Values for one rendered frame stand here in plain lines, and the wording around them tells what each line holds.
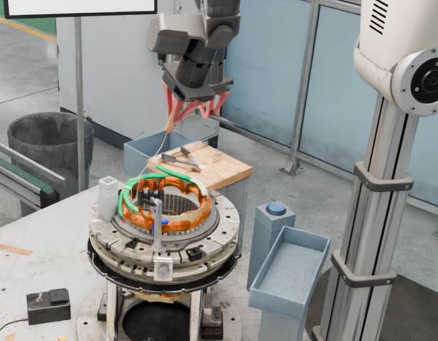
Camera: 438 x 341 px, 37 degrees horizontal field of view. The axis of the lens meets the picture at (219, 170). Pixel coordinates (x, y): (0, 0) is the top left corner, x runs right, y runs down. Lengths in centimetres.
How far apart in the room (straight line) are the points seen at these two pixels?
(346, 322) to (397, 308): 140
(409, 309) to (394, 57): 190
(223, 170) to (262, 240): 21
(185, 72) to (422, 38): 45
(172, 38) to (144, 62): 262
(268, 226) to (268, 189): 225
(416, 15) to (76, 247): 109
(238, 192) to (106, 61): 242
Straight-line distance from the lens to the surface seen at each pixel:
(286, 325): 139
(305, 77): 380
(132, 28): 378
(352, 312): 166
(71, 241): 189
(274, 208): 157
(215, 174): 164
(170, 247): 129
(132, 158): 177
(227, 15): 110
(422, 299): 317
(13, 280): 176
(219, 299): 165
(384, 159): 146
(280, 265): 141
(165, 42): 115
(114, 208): 137
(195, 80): 121
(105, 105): 412
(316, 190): 387
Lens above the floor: 184
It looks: 28 degrees down
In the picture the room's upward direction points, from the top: 5 degrees clockwise
